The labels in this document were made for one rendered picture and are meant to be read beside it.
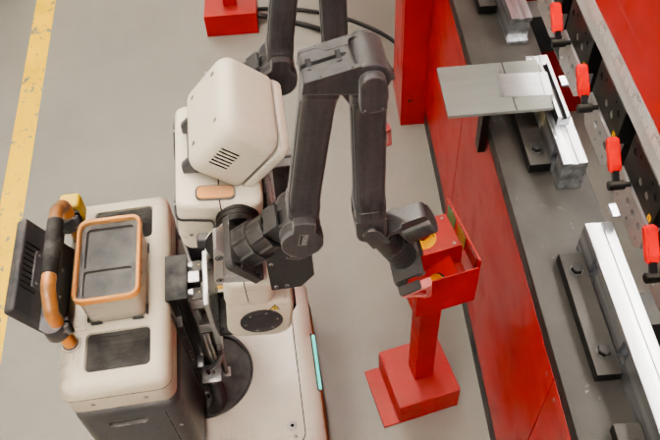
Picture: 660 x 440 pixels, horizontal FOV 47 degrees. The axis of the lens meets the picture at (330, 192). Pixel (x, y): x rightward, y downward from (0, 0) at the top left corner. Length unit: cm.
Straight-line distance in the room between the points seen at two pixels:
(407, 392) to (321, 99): 147
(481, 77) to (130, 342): 109
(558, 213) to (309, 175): 82
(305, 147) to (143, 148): 216
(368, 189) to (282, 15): 44
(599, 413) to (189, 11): 295
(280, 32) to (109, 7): 260
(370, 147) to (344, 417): 145
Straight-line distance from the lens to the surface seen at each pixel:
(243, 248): 138
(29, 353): 288
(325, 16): 157
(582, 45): 167
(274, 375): 229
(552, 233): 185
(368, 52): 109
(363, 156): 123
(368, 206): 132
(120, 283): 178
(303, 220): 131
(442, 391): 244
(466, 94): 195
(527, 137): 200
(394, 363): 247
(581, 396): 165
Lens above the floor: 234
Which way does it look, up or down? 51 degrees down
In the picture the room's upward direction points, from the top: 4 degrees counter-clockwise
